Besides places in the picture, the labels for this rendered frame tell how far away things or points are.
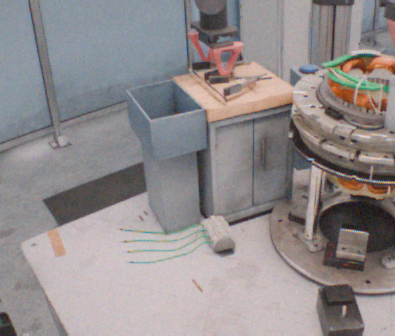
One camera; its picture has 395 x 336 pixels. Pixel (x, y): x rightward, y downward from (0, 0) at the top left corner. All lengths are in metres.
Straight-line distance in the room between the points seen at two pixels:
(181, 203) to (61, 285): 0.30
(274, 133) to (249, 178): 0.11
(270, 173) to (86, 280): 0.44
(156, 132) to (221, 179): 0.19
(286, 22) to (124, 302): 2.48
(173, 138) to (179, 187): 0.13
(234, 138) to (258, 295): 0.31
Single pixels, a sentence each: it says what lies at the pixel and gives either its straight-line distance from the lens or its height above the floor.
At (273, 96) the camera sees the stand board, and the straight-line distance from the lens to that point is 0.98.
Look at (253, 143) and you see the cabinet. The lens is 1.02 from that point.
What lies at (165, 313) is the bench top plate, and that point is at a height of 0.78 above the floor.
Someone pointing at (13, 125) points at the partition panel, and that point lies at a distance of 3.04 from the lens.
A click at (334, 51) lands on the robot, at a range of 1.38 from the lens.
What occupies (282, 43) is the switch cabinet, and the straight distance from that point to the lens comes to 3.22.
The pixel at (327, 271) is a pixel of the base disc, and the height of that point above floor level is 0.80.
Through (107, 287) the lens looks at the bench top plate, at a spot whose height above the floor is 0.78.
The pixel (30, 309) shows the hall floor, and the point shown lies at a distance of 2.11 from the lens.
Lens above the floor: 1.47
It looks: 32 degrees down
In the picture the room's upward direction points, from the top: 4 degrees counter-clockwise
